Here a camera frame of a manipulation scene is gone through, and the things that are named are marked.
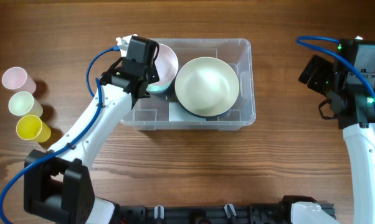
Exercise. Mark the clear plastic storage container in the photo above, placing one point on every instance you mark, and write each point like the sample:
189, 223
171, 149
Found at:
152, 113

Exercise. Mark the pink plastic cup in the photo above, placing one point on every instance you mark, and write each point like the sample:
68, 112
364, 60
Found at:
17, 79

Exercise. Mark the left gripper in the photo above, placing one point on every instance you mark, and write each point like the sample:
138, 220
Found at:
153, 74

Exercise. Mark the yellow plastic cup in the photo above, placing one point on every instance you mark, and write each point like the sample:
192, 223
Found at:
32, 128

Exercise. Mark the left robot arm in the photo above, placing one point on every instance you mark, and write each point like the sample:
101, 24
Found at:
57, 183

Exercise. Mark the pink plastic bowl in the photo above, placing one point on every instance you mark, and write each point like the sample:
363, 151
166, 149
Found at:
166, 63

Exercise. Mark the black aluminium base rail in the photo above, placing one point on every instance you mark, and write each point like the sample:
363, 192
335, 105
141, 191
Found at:
250, 214

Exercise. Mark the pale green plastic cup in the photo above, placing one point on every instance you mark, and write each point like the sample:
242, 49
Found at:
23, 103

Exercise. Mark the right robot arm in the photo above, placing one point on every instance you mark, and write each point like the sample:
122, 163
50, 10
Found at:
348, 86

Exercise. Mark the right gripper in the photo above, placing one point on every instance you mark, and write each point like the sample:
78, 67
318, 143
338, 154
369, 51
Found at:
324, 67

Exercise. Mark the mint green plastic bowl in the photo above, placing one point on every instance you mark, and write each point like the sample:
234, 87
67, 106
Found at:
160, 86

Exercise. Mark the cream plastic plate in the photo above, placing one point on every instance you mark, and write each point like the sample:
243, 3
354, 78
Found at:
205, 80

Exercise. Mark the dark blue plate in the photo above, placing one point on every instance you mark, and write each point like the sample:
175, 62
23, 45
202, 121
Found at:
207, 111

